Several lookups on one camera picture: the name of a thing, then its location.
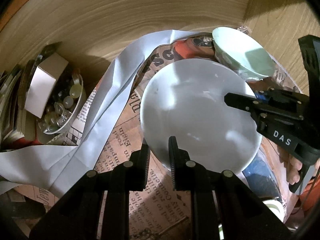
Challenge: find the small bowl of beads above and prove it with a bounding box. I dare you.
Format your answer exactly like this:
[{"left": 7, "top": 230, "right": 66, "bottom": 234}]
[{"left": 37, "top": 71, "right": 86, "bottom": 135}]

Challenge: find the person's right hand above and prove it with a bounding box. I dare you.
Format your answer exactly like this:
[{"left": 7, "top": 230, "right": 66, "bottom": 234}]
[{"left": 277, "top": 146, "right": 302, "bottom": 185}]

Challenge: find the pale green bowl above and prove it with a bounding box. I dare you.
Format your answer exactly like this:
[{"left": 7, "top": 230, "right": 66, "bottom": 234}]
[{"left": 212, "top": 27, "right": 276, "bottom": 81}]

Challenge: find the long white paper strip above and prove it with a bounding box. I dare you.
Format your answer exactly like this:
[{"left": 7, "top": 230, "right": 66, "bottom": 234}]
[{"left": 1, "top": 30, "right": 197, "bottom": 197}]

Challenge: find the newspaper print table mat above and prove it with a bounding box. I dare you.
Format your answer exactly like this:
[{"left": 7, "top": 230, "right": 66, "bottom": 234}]
[{"left": 12, "top": 32, "right": 303, "bottom": 240}]

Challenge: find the white round plate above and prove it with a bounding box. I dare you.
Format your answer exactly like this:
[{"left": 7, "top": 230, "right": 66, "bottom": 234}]
[{"left": 140, "top": 59, "right": 262, "bottom": 174}]

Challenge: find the stack of papers and magazines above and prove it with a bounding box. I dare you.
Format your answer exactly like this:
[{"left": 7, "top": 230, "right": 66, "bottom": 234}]
[{"left": 1, "top": 65, "right": 35, "bottom": 145}]

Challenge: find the small white paper box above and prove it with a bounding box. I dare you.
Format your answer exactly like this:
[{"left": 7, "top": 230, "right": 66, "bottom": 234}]
[{"left": 24, "top": 53, "right": 68, "bottom": 118}]

